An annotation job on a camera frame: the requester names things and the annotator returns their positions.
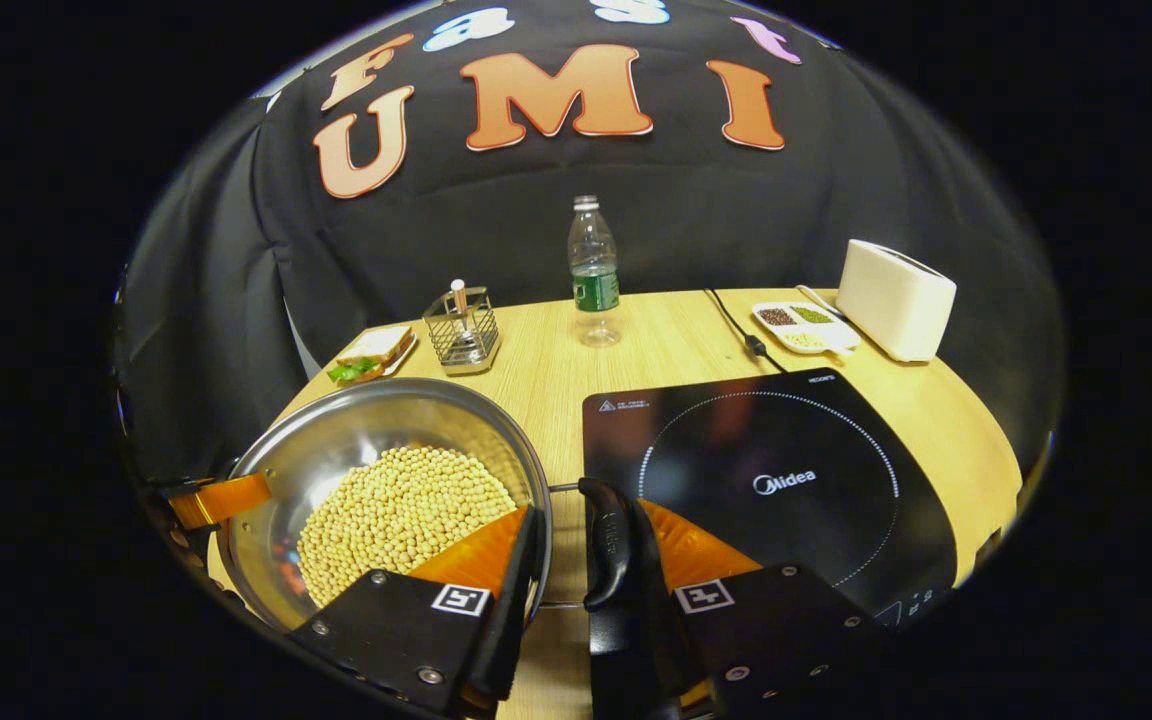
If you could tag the clear plastic water bottle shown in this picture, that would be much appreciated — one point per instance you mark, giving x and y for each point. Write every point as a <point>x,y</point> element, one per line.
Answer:
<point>594,290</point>

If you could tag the white toaster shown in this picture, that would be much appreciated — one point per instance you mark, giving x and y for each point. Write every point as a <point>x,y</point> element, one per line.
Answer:
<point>896,300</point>

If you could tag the sandwich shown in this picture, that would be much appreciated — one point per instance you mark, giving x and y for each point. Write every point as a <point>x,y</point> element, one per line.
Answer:
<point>371,352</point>

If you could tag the black induction cooktop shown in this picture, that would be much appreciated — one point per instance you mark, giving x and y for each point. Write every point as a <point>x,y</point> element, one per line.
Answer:
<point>786,440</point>

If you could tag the pile of soybeans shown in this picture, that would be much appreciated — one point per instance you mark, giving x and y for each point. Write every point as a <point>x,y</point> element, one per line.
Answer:
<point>396,520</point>

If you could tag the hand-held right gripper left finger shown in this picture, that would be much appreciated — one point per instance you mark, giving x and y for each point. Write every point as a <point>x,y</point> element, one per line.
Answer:
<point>521,600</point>

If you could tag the white divided bean dish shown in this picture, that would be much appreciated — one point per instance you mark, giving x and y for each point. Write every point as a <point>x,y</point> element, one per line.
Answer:
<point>801,328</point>

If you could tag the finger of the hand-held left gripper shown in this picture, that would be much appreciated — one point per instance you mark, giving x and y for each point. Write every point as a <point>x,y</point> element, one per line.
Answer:
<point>221,500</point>

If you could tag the black backdrop cloth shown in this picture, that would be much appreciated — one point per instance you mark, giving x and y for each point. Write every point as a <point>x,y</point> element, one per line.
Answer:
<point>736,220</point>

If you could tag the small white plate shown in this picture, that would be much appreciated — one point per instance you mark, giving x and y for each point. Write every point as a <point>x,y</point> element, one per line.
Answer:
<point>404,358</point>

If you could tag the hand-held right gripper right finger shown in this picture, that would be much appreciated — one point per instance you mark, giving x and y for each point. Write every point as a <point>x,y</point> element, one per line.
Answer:
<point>636,660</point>

